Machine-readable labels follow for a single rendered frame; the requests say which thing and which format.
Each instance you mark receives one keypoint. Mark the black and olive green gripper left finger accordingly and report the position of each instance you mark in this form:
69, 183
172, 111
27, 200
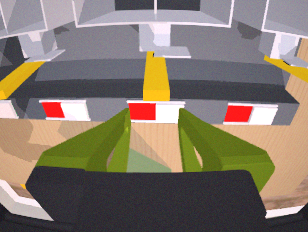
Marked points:
91, 149

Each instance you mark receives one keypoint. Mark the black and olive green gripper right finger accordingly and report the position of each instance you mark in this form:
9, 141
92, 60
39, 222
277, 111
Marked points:
220, 150

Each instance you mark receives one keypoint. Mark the grey box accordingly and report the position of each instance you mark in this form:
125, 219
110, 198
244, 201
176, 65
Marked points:
289, 17
20, 14
154, 33

